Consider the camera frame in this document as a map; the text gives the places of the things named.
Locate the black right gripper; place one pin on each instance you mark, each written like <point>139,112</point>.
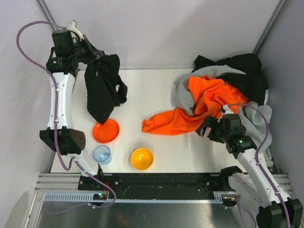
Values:
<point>206,128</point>

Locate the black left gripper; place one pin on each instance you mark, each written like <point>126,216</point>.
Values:
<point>92,52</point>

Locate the small black cloth garment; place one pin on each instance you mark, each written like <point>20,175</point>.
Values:
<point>105,88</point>

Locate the orange cloth garment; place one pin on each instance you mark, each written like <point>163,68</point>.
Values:
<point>209,94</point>

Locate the grey sweatshirt cloth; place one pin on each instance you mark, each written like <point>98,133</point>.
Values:
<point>251,117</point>

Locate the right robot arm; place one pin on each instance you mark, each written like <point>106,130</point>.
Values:
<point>271,205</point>

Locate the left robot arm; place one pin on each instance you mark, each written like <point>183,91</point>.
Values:
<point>60,134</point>

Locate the yellow plastic bowl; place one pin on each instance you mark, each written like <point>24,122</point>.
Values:
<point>142,159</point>

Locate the white box under cloths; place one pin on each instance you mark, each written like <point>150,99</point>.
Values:
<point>266,96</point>

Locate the orange plastic plate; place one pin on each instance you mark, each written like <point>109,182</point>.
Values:
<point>107,132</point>

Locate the clear blue plastic cup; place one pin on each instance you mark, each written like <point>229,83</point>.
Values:
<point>102,154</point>

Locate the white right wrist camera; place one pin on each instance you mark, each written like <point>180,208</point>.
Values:
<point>226,110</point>

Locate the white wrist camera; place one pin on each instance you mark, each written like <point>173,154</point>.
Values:
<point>73,26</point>
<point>226,110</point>

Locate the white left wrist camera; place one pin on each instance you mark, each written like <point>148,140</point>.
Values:
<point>73,26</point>

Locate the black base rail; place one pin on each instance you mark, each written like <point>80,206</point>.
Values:
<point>165,186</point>

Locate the left aluminium frame post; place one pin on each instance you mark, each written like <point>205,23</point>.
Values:
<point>46,13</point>

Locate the aluminium frame post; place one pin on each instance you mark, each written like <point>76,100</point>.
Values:
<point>271,22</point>
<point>46,13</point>

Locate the right aluminium frame post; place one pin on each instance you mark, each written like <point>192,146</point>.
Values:
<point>271,22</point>

